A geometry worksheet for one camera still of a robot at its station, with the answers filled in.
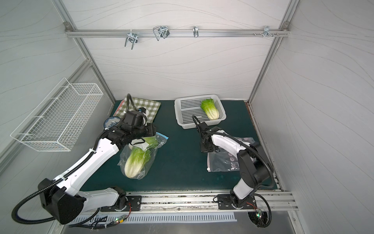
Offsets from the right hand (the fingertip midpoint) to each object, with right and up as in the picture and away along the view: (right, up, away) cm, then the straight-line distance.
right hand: (207, 148), depth 89 cm
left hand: (-30, +14, -12) cm, 35 cm away
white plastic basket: (-15, +27, +25) cm, 40 cm away
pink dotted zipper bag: (+9, -7, -3) cm, 12 cm away
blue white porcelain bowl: (-69, +16, +15) cm, 72 cm away
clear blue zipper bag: (-29, +5, +1) cm, 29 cm away
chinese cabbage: (-41, -4, -9) cm, 42 cm away
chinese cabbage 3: (+3, +27, +16) cm, 32 cm away
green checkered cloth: (-42, +27, +28) cm, 58 cm away
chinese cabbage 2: (-34, +4, -3) cm, 34 cm away
